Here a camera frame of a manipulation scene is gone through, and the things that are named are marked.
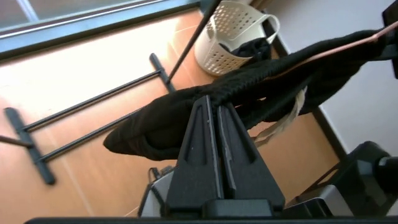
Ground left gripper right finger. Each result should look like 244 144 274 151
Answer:
216 102 286 218

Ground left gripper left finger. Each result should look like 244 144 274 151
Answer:
165 95 224 218

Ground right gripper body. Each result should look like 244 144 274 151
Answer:
381 1 398 80

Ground pink clothes hanger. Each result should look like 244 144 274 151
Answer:
269 20 398 79

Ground black shorts with white cords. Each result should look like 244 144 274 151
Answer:
103 29 392 162

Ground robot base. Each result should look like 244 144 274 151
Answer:
137 141 398 219

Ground white laundry basket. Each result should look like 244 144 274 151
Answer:
193 0 281 77

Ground black clothes rack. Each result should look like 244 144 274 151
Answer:
0 0 223 186

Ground window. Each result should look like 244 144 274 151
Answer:
0 0 216 60

